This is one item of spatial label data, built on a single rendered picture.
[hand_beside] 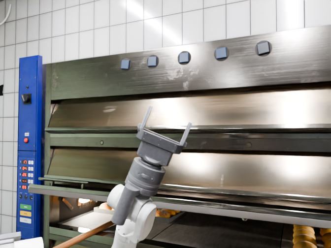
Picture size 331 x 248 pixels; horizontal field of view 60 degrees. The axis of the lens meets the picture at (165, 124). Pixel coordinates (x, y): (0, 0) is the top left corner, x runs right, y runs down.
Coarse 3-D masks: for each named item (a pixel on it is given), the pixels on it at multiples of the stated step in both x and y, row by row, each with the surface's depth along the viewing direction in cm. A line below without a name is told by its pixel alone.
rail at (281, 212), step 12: (84, 192) 133; (96, 192) 130; (108, 192) 127; (192, 204) 111; (204, 204) 109; (216, 204) 107; (228, 204) 105; (300, 216) 95; (312, 216) 94; (324, 216) 92
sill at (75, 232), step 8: (56, 224) 163; (56, 232) 158; (64, 232) 156; (72, 232) 153; (80, 232) 151; (104, 232) 150; (88, 240) 149; (96, 240) 146; (104, 240) 144; (112, 240) 142; (144, 240) 139; (152, 240) 139
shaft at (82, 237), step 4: (104, 224) 154; (108, 224) 156; (112, 224) 160; (96, 228) 148; (100, 228) 150; (104, 228) 153; (88, 232) 142; (92, 232) 144; (96, 232) 147; (76, 236) 137; (80, 236) 137; (84, 236) 139; (88, 236) 141; (68, 240) 132; (72, 240) 132; (76, 240) 134; (80, 240) 136; (60, 244) 127; (64, 244) 128; (68, 244) 129; (72, 244) 132
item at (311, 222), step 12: (36, 192) 145; (48, 192) 142; (60, 192) 138; (72, 192) 136; (156, 204) 117; (168, 204) 115; (180, 204) 113; (228, 216) 104; (240, 216) 103; (252, 216) 101; (264, 216) 99; (276, 216) 98; (288, 216) 97
